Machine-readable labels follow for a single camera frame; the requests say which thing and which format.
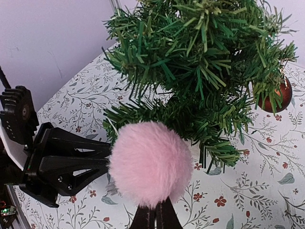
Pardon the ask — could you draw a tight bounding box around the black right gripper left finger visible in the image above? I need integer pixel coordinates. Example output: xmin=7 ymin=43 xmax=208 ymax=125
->
xmin=129 ymin=206 xmax=156 ymax=229

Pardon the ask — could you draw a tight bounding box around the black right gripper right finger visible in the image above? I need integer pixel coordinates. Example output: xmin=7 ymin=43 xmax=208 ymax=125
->
xmin=155 ymin=198 xmax=181 ymax=229

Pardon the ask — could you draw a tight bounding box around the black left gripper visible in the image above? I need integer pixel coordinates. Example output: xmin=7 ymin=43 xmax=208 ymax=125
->
xmin=19 ymin=122 xmax=111 ymax=208

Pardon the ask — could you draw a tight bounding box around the pink pompom ornament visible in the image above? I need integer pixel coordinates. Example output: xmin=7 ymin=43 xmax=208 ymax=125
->
xmin=109 ymin=122 xmax=193 ymax=208

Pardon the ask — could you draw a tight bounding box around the small green christmas tree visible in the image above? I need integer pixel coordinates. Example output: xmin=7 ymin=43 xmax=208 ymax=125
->
xmin=103 ymin=0 xmax=296 ymax=167

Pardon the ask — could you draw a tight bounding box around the dark red bauble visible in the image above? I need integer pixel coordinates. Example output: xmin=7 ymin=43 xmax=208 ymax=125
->
xmin=258 ymin=77 xmax=293 ymax=113

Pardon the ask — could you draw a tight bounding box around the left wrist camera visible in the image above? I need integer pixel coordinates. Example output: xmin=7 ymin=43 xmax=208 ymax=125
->
xmin=0 ymin=86 xmax=39 ymax=170

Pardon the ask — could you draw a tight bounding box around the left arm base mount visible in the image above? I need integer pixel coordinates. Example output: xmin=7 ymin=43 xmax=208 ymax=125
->
xmin=0 ymin=200 xmax=17 ymax=224

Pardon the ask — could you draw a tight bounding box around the black left camera cable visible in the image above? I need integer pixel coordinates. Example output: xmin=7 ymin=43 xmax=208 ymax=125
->
xmin=0 ymin=65 xmax=11 ymax=89

